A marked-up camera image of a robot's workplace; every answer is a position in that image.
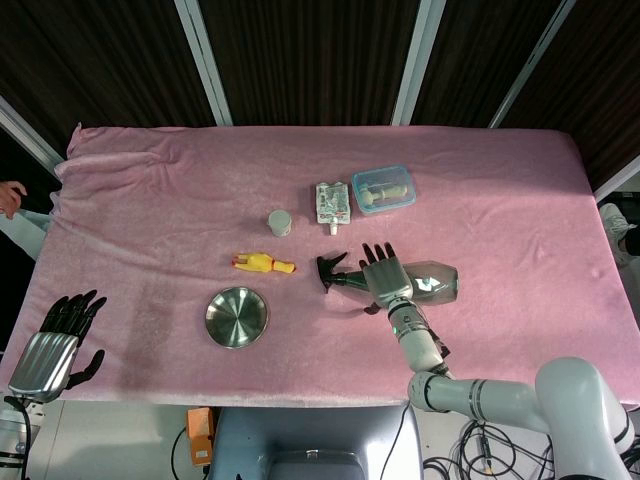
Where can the person's hand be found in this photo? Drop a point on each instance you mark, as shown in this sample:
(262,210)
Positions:
(10,196)

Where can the round stainless steel bowl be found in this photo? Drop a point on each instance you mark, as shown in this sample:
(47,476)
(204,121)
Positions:
(236,317)

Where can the person's white-sleeved forearm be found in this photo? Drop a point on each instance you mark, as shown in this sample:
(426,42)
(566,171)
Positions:
(27,230)

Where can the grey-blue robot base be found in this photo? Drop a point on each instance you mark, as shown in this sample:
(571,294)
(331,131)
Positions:
(312,445)

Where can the beige dumbbell-shaped object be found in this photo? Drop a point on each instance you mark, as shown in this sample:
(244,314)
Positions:
(385,194)

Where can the clear blue-rimmed plastic container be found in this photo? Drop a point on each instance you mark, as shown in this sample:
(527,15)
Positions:
(384,190)

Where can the green spray bottle black nozzle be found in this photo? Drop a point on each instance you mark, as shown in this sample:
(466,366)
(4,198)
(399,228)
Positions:
(435,282)

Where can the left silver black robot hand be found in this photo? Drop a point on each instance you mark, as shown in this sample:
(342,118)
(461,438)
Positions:
(50,345)

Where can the orange box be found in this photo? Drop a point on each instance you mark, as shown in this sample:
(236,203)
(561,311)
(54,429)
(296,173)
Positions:
(199,440)

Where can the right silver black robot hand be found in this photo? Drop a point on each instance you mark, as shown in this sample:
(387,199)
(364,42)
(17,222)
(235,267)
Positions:
(387,282)

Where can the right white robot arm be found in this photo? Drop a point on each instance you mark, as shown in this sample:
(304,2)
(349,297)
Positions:
(510,385)

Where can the pink fleece table cloth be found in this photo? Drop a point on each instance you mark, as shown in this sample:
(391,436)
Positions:
(320,260)

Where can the white sneaker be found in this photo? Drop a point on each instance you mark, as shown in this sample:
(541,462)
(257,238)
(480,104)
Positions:
(616,230)

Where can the small grey cylindrical can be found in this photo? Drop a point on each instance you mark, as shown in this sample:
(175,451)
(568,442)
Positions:
(279,223)

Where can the clear packaged item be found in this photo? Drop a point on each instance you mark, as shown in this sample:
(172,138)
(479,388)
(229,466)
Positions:
(332,203)

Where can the yellow rubber chicken toy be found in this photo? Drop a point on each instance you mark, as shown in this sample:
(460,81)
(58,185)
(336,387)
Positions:
(262,263)

